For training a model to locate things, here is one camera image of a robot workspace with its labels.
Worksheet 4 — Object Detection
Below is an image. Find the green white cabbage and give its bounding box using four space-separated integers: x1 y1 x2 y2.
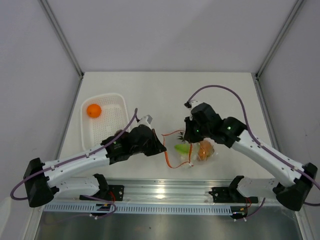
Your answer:
174 143 191 156

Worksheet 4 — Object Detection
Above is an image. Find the clear zip bag orange zipper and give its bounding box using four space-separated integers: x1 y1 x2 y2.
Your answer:
161 129 218 169

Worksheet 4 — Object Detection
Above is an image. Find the small orange pineapple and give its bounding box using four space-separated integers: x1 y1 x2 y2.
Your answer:
176 132 216 163

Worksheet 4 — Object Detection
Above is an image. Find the orange fruit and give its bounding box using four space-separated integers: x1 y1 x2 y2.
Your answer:
86 103 102 118

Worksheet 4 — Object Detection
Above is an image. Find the dark red fruit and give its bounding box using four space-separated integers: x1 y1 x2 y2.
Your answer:
114 129 123 136

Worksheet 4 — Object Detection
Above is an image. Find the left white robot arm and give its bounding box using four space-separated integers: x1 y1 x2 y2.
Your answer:
23 125 167 208

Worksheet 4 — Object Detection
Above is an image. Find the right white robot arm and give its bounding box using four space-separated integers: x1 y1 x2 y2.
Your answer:
183 100 318 211

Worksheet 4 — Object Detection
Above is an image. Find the white perforated plastic basket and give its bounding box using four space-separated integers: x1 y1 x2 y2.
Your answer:
80 93 129 151

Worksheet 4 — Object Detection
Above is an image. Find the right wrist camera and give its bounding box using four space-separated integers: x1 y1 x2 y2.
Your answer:
184 100 202 111

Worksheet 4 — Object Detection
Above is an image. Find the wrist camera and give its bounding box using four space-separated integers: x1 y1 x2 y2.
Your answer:
184 100 202 111
137 115 153 129

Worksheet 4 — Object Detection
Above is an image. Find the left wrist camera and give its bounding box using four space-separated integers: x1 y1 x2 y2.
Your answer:
137 115 153 129

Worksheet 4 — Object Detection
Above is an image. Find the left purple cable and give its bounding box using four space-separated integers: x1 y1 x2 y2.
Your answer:
10 107 139 201

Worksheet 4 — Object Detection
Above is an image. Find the aluminium mounting rail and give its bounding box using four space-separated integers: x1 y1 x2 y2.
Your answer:
33 178 306 206

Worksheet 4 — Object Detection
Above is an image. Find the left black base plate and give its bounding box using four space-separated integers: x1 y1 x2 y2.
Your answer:
79 184 124 202

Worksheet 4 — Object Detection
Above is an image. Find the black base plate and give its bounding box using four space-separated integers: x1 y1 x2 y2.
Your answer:
79 184 124 202
208 186 259 204

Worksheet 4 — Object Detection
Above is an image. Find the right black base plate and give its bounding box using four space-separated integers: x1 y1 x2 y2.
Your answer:
208 186 259 204

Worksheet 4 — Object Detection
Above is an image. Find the slotted grey cable duct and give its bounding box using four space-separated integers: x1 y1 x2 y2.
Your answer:
43 202 233 216

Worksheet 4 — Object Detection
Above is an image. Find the left aluminium frame post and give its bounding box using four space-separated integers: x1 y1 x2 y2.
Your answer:
38 0 85 78

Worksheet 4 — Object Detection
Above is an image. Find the aluminium frame post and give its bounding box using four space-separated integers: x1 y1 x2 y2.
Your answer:
38 0 85 78
255 0 307 81

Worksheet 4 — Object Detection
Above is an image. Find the right aluminium frame post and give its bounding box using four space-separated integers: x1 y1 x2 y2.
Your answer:
255 0 307 81

